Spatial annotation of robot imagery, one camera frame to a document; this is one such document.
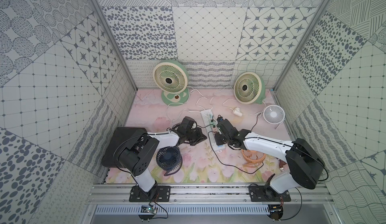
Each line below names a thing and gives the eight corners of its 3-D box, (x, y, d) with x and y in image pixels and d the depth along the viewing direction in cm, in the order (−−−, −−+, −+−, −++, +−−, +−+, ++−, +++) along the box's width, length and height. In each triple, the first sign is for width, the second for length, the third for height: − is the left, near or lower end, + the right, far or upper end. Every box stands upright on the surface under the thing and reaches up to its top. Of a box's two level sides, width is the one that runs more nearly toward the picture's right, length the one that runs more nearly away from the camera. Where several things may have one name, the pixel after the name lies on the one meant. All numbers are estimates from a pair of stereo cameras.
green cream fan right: (247, 111, 107) (255, 93, 93) (229, 90, 121) (233, 71, 106) (261, 104, 111) (271, 86, 97) (242, 85, 125) (248, 66, 110)
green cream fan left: (159, 106, 112) (148, 71, 86) (162, 95, 119) (152, 60, 93) (188, 106, 112) (185, 71, 86) (188, 95, 119) (186, 60, 93)
